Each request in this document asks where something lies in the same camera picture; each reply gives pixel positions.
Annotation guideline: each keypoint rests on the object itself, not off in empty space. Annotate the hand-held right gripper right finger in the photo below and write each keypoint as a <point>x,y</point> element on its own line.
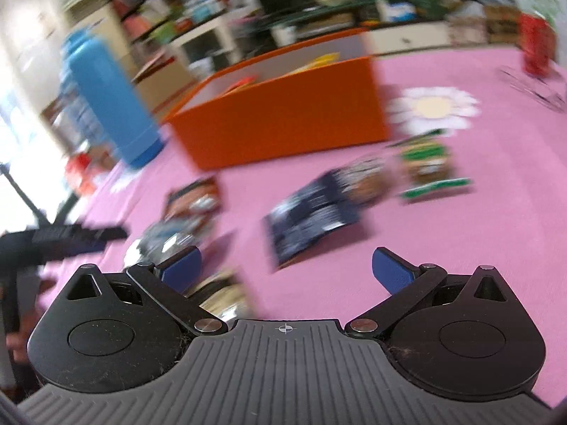
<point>392,272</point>

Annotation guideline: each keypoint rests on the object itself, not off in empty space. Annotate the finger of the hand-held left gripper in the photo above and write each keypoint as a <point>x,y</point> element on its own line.
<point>106,233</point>

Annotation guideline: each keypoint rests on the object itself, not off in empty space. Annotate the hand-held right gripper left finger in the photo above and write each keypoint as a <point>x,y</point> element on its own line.
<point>181,268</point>

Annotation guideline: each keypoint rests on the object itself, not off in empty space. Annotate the dark navy snack packet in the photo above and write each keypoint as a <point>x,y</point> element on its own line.
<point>305,217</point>

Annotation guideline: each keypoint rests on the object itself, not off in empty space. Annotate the orange cardboard box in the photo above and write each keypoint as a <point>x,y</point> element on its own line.
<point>274,119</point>

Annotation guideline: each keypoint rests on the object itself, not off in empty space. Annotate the silver snack packet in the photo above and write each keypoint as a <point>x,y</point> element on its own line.
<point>159,239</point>

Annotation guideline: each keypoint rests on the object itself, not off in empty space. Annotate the black tripod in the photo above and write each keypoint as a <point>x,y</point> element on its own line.
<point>26,199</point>

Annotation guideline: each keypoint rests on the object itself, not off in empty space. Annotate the white yellow snack packet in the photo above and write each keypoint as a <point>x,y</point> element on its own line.
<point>226,294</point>

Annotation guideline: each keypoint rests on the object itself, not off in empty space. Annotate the red brown snack packet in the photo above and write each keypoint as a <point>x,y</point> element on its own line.
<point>195,199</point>

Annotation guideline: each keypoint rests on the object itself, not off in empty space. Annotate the clear green snack packet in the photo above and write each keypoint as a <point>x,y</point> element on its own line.
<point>427,164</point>

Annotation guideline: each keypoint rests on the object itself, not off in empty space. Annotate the blue thermos flask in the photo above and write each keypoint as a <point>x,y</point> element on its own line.
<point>110,97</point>

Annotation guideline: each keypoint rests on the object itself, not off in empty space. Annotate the red bean snack packet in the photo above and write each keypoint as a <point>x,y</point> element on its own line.
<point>241,85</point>

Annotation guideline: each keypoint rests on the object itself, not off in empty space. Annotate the white cabinet glass door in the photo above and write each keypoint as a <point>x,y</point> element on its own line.
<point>208,40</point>

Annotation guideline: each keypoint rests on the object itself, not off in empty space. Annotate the eyeglasses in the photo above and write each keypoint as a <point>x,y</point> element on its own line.
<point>531,90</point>

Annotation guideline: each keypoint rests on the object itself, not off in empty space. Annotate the glass television stand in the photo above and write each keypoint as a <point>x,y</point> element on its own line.
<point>328,17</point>

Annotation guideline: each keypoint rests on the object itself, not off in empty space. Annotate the red soda can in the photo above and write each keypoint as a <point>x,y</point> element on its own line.
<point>537,44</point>

